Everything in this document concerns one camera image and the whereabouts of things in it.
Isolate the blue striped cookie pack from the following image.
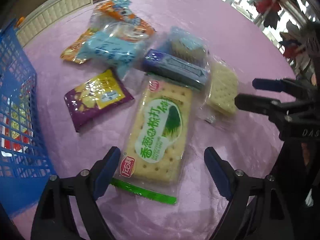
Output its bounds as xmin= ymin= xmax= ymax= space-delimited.
xmin=158 ymin=26 xmax=209 ymax=68

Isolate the clear plain cracker pack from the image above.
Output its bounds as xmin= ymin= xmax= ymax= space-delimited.
xmin=201 ymin=59 xmax=239 ymax=124

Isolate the pink quilted table cover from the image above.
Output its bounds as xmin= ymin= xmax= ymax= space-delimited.
xmin=24 ymin=0 xmax=293 ymax=239

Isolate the cream tv cabinet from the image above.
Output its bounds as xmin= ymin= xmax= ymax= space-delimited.
xmin=16 ymin=0 xmax=99 ymax=47

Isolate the orange yellow chip bag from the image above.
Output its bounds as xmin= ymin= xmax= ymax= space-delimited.
xmin=60 ymin=28 xmax=98 ymax=64

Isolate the purple yellow chip packet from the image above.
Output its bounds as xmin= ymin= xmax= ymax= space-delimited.
xmin=64 ymin=68 xmax=134 ymax=132

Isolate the red green pea snack bag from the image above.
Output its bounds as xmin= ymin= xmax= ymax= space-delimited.
xmin=1 ymin=96 xmax=33 ymax=157

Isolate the blue plastic basket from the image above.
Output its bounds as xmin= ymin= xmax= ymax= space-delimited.
xmin=1 ymin=21 xmax=55 ymax=217

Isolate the blue tiger cake pack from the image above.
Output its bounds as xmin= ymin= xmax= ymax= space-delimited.
xmin=78 ymin=22 xmax=152 ymax=79

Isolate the orange cartoon snack bar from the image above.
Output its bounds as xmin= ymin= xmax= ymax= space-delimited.
xmin=98 ymin=3 xmax=156 ymax=42

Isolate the green scallion cracker pack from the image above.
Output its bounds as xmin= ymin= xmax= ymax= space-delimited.
xmin=112 ymin=75 xmax=194 ymax=205

